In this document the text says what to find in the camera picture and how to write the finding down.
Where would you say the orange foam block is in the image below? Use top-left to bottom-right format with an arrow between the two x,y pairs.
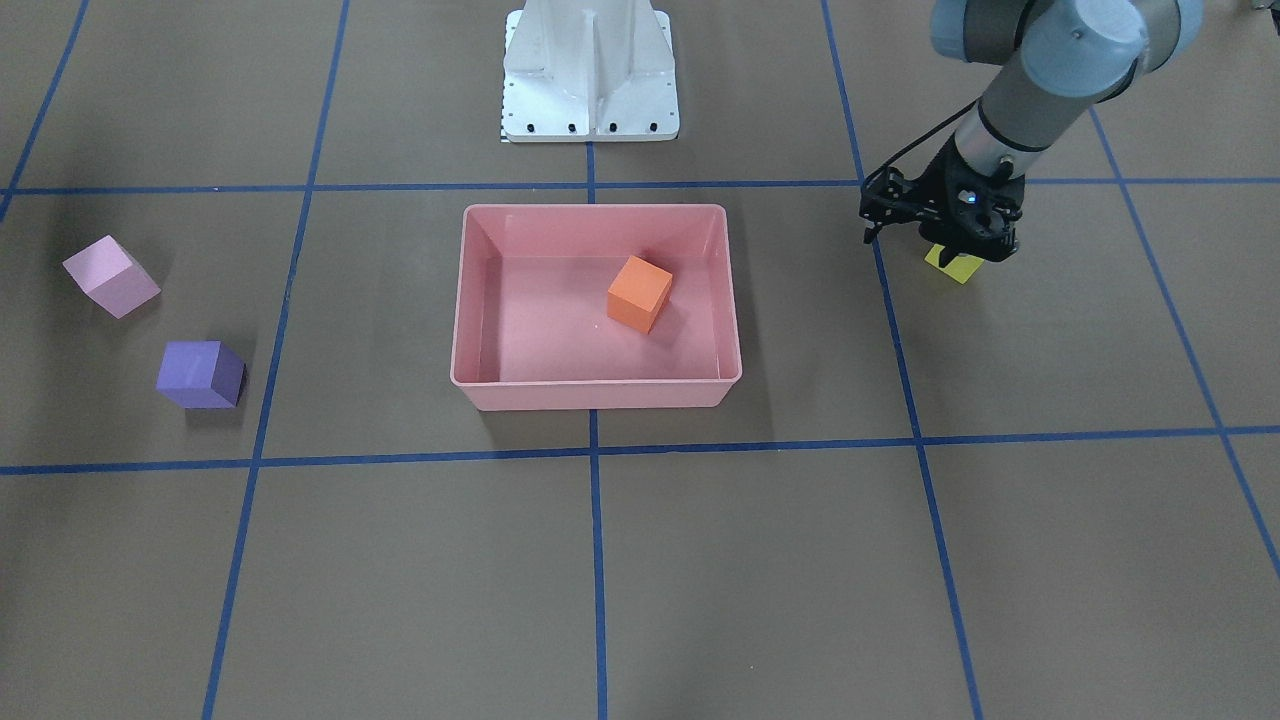
605,255 -> 675,334

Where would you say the pink foam block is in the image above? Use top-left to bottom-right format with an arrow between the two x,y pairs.
61,234 -> 161,319

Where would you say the yellow foam block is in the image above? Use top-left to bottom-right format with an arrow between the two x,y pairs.
925,245 -> 986,284

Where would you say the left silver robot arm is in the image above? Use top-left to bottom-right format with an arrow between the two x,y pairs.
859,1 -> 1204,266

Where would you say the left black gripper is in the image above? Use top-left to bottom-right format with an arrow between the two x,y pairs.
859,138 -> 1025,264

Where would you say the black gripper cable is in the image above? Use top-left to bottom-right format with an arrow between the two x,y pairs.
861,97 -> 979,191

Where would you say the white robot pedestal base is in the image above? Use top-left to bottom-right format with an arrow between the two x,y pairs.
500,1 -> 681,143

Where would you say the pink plastic bin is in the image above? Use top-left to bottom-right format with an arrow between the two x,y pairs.
451,204 -> 742,411

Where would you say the purple foam block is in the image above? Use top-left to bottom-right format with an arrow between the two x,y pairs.
155,341 -> 246,410

